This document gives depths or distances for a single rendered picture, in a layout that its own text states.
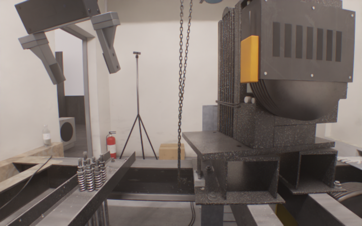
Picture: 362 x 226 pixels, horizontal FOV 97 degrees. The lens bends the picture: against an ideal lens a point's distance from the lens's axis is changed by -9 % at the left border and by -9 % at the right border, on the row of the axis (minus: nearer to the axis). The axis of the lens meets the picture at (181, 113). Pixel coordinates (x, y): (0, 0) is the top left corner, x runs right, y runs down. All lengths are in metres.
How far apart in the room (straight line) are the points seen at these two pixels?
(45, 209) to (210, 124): 1.09
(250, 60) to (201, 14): 2.82
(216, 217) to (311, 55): 1.39
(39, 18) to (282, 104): 0.72
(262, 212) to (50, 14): 0.90
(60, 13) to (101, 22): 0.07
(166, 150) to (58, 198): 2.16
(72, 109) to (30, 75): 6.21
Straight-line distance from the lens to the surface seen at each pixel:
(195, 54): 3.21
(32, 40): 0.44
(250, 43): 0.68
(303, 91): 0.80
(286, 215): 1.78
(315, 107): 0.85
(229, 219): 1.88
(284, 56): 0.73
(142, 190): 1.41
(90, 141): 3.16
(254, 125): 0.82
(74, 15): 0.36
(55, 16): 0.38
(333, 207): 1.04
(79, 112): 8.04
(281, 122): 0.90
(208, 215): 1.70
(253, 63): 0.67
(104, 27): 0.35
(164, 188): 1.37
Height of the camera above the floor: 1.14
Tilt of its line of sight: 6 degrees down
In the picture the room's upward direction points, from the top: straight up
